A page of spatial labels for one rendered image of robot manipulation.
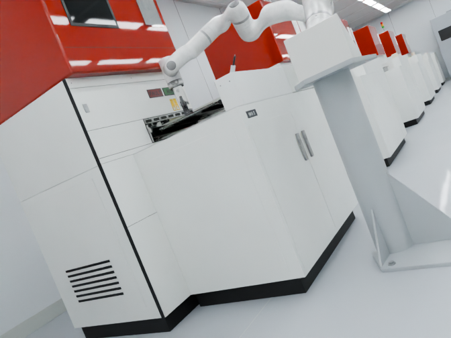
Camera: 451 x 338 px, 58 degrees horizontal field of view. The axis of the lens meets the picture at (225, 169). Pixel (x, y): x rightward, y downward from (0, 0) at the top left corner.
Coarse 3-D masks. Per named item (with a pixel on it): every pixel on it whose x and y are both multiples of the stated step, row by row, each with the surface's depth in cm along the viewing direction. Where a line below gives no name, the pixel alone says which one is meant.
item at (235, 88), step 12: (240, 72) 170; (252, 72) 180; (264, 72) 190; (276, 72) 201; (216, 84) 169; (228, 84) 166; (240, 84) 167; (252, 84) 176; (264, 84) 186; (276, 84) 197; (288, 84) 209; (228, 96) 168; (240, 96) 165; (252, 96) 173; (264, 96) 183; (276, 96) 193; (228, 108) 169
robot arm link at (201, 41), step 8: (200, 32) 214; (192, 40) 213; (200, 40) 212; (208, 40) 214; (184, 48) 207; (192, 48) 211; (200, 48) 214; (176, 56) 203; (184, 56) 205; (192, 56) 209; (168, 64) 203; (176, 64) 203; (184, 64) 206; (168, 72) 204; (176, 72) 206
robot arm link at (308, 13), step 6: (306, 0) 184; (312, 0) 182; (318, 0) 181; (324, 0) 180; (330, 0) 189; (306, 6) 184; (312, 6) 181; (318, 6) 180; (324, 6) 179; (330, 6) 181; (306, 12) 184; (312, 12) 179; (318, 12) 177; (324, 12) 177; (330, 12) 180; (306, 18) 183
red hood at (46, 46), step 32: (0, 0) 184; (32, 0) 174; (64, 0) 181; (96, 0) 197; (128, 0) 218; (0, 32) 190; (32, 32) 179; (64, 32) 176; (96, 32) 192; (128, 32) 210; (160, 32) 233; (0, 64) 196; (32, 64) 184; (64, 64) 174; (96, 64) 186; (128, 64) 203; (0, 96) 202; (32, 96) 190
